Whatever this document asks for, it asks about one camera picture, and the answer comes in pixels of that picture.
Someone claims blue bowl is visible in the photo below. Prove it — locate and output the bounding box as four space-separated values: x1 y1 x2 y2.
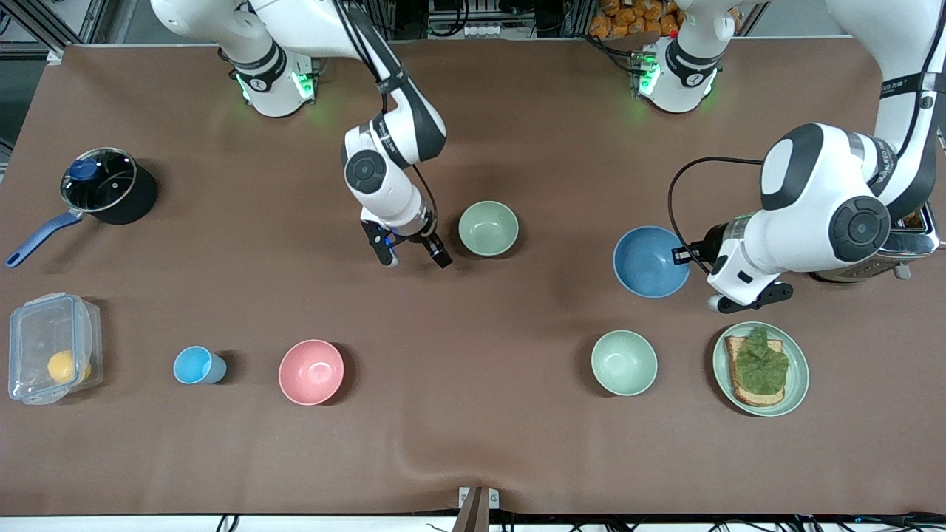
613 225 692 299

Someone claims light green bowl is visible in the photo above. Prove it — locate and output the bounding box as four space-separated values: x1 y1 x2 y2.
591 330 658 397
458 201 520 258

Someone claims pink bowl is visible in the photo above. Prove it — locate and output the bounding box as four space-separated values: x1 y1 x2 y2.
279 339 345 406

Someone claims green lettuce leaf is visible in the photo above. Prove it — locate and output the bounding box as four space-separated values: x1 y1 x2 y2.
734 327 790 396

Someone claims toasted bread slice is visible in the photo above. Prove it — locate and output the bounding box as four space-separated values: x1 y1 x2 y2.
724 336 786 407

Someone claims light green plate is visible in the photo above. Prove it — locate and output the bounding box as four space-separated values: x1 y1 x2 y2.
713 321 810 417

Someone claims brown table cover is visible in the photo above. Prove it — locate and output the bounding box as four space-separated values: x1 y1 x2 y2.
0 41 946 516

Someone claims beige and chrome toaster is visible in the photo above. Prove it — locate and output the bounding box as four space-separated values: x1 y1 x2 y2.
809 203 941 283

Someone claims bag of orange snacks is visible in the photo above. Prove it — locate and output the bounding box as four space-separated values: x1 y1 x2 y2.
589 0 681 39

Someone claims blue plastic cup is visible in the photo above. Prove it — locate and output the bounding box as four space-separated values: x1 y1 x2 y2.
173 346 228 385

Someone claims glass lid with blue knob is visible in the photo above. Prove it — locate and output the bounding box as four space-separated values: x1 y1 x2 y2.
61 148 138 214

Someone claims yellow lemon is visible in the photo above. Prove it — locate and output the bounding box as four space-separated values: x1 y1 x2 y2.
47 350 93 384

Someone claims clear plastic lidded container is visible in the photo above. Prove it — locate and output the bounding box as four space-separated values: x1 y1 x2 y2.
8 293 103 406

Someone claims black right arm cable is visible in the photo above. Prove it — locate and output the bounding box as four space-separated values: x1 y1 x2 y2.
410 164 440 237

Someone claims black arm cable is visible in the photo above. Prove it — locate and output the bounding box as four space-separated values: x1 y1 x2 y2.
668 157 766 261
410 164 440 237

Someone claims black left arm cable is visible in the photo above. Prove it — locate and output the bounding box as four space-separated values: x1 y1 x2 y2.
668 157 766 261

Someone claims grey metal bracket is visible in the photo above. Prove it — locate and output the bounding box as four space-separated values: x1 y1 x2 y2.
458 486 500 532

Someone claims black saucepan with blue handle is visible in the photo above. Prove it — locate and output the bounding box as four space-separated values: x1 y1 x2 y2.
6 147 158 268

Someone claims aluminium frame profile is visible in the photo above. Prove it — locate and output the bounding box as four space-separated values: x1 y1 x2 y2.
13 0 104 47

